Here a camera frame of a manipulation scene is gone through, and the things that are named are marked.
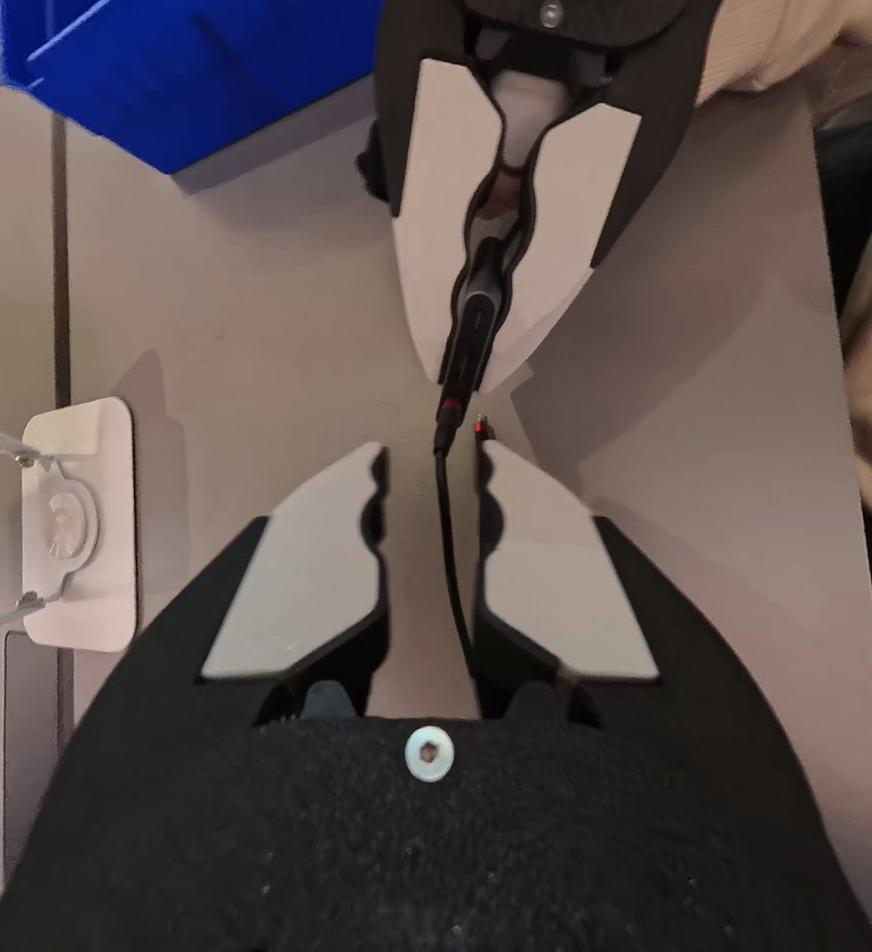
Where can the blue storage bin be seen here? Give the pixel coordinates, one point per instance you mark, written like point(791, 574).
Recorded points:
point(183, 74)

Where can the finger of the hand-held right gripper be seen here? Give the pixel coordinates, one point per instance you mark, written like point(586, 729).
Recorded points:
point(570, 223)
point(436, 186)

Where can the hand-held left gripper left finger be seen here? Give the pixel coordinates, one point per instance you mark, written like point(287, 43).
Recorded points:
point(302, 580)

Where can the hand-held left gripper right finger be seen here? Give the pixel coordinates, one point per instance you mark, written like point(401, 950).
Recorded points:
point(555, 580)

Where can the grey usb hub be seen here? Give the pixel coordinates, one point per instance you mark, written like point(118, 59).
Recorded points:
point(473, 327)

